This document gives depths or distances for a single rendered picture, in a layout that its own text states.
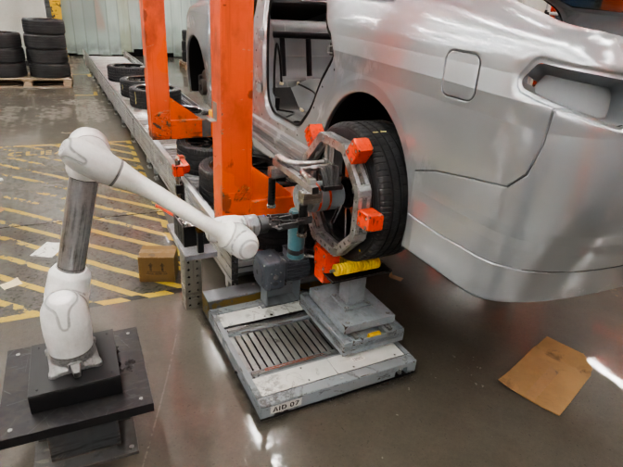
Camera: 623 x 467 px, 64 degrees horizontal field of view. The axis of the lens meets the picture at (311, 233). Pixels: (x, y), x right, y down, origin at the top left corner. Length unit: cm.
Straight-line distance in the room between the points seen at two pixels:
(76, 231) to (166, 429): 90
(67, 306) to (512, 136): 158
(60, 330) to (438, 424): 159
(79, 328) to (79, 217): 40
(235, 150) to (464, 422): 167
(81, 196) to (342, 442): 142
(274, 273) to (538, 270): 138
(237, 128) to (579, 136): 154
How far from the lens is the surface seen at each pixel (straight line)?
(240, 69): 248
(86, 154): 178
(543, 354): 305
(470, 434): 244
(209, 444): 225
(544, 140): 163
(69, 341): 200
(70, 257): 209
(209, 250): 266
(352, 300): 264
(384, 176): 211
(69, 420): 202
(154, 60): 436
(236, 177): 260
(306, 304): 279
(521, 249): 174
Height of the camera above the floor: 166
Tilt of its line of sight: 25 degrees down
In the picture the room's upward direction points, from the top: 4 degrees clockwise
